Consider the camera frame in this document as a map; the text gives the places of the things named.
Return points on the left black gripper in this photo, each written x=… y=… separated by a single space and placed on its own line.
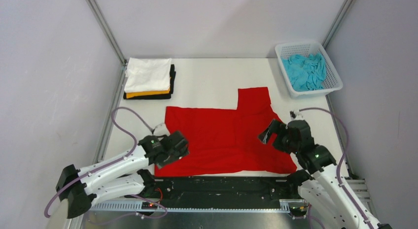
x=177 y=155

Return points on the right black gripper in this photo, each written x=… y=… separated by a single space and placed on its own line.
x=274 y=127

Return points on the red t shirt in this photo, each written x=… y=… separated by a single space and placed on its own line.
x=226 y=140

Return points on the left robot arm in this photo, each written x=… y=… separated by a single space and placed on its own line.
x=123 y=175

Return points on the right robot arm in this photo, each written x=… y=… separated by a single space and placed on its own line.
x=318 y=182

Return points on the left controller board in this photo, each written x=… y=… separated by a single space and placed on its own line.
x=145 y=205

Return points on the controller board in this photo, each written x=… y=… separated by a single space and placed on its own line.
x=298 y=212
x=145 y=205

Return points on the yellow folded t shirt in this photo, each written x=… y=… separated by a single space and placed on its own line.
x=148 y=93

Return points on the blue t shirt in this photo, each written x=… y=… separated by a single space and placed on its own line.
x=305 y=73

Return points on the white folded t shirt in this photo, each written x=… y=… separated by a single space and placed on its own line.
x=144 y=75

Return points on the white plastic basket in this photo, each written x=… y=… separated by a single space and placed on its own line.
x=332 y=82

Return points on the right controller board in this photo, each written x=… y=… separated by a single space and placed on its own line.
x=298 y=212

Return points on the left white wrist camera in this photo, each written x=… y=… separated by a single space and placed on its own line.
x=160 y=130

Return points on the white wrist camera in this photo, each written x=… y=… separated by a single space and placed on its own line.
x=296 y=115
x=160 y=130

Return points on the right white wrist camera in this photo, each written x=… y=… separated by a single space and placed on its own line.
x=296 y=115

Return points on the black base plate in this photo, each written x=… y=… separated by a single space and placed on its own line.
x=211 y=192

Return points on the aluminium frame rail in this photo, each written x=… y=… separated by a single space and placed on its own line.
x=125 y=213

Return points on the right corner aluminium post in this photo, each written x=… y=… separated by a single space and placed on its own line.
x=336 y=24

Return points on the corner aluminium post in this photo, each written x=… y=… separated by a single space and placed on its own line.
x=103 y=24
x=336 y=24

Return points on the left corner aluminium post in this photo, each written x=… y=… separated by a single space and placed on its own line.
x=103 y=24

